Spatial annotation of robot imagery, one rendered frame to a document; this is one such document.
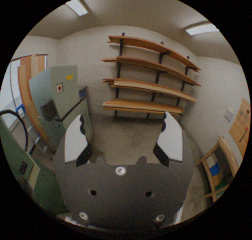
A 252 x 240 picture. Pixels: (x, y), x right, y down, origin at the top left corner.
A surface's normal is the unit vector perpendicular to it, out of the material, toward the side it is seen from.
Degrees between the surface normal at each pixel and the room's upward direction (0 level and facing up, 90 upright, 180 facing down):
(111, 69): 90
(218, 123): 90
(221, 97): 90
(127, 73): 90
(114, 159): 0
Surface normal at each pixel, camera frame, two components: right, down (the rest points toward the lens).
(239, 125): -0.99, -0.07
